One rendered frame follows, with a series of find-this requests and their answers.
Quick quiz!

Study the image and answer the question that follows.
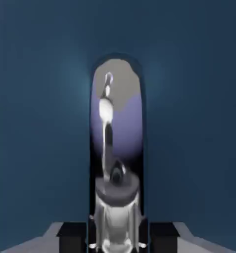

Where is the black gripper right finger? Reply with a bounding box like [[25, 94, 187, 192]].
[[148, 221, 234, 253]]

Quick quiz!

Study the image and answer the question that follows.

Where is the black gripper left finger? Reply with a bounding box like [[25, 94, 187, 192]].
[[0, 221, 89, 253]]

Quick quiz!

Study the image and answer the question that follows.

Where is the shiny curved metal handle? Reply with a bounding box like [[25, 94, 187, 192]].
[[87, 52, 150, 253]]

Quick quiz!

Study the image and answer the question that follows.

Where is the blue cabinet door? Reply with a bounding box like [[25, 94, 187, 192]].
[[0, 0, 236, 253]]

